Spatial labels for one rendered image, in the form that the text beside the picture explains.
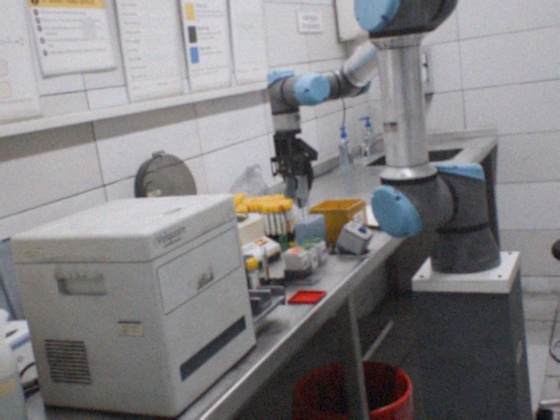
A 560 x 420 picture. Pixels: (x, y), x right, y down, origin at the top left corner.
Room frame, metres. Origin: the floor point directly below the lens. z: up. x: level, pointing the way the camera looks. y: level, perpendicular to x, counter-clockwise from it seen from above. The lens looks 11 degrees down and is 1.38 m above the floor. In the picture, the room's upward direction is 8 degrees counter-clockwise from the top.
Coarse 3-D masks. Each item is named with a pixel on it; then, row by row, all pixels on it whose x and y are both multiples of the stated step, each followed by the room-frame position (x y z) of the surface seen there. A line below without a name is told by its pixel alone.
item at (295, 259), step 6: (288, 252) 1.62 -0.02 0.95; (294, 252) 1.62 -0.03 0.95; (300, 252) 1.62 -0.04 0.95; (306, 252) 1.63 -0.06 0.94; (288, 258) 1.62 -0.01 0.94; (294, 258) 1.61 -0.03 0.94; (300, 258) 1.60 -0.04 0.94; (306, 258) 1.62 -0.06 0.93; (288, 264) 1.62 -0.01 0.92; (294, 264) 1.61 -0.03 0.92; (300, 264) 1.60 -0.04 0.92; (306, 264) 1.62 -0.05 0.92
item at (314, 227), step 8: (312, 216) 1.88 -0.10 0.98; (320, 216) 1.87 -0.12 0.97; (296, 224) 1.82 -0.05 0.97; (304, 224) 1.81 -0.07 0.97; (312, 224) 1.83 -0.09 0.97; (320, 224) 1.87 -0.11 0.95; (296, 232) 1.82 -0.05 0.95; (304, 232) 1.81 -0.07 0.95; (312, 232) 1.82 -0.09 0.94; (320, 232) 1.86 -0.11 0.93; (328, 248) 1.86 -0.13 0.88
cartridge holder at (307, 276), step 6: (288, 270) 1.62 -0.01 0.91; (294, 270) 1.61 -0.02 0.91; (300, 270) 1.60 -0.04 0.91; (306, 270) 1.61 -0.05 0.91; (312, 270) 1.64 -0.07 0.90; (282, 276) 1.64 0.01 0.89; (288, 276) 1.62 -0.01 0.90; (294, 276) 1.61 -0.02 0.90; (300, 276) 1.60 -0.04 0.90; (306, 276) 1.60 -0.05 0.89; (312, 276) 1.61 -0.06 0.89; (318, 276) 1.62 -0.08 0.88; (288, 282) 1.61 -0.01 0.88; (294, 282) 1.61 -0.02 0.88; (300, 282) 1.60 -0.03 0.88; (306, 282) 1.59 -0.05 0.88; (312, 282) 1.59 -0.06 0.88
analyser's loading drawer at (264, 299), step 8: (256, 288) 1.44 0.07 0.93; (264, 288) 1.43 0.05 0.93; (272, 288) 1.42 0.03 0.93; (280, 288) 1.41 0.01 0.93; (256, 296) 1.38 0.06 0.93; (264, 296) 1.37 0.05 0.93; (272, 296) 1.42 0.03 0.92; (280, 296) 1.41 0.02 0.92; (256, 304) 1.33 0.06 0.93; (264, 304) 1.37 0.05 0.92; (272, 304) 1.37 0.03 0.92; (280, 304) 1.41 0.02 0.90; (256, 312) 1.33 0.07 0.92; (264, 312) 1.33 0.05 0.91; (256, 320) 1.29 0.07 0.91
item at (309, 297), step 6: (294, 294) 1.51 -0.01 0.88; (300, 294) 1.52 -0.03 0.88; (306, 294) 1.52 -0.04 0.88; (312, 294) 1.51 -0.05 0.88; (318, 294) 1.51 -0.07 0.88; (324, 294) 1.50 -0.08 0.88; (288, 300) 1.48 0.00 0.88; (294, 300) 1.47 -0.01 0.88; (300, 300) 1.47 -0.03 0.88; (306, 300) 1.46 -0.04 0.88; (312, 300) 1.45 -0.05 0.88; (318, 300) 1.46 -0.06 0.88
